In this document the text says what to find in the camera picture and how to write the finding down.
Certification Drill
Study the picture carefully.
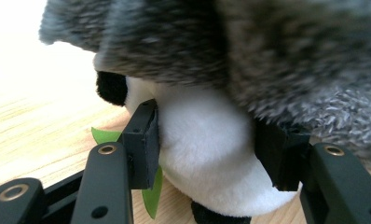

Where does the grey fuzzy doll garment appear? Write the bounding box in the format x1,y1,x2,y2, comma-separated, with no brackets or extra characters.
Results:
38,0,371,181

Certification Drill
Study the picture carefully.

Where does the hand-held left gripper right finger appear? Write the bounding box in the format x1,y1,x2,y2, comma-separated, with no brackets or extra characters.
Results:
254,119,312,192

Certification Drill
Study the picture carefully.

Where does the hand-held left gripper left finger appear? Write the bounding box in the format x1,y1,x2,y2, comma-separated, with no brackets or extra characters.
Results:
121,98,161,190

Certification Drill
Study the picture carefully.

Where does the panda plush toy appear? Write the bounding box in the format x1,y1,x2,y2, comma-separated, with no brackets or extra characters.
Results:
90,52,303,224

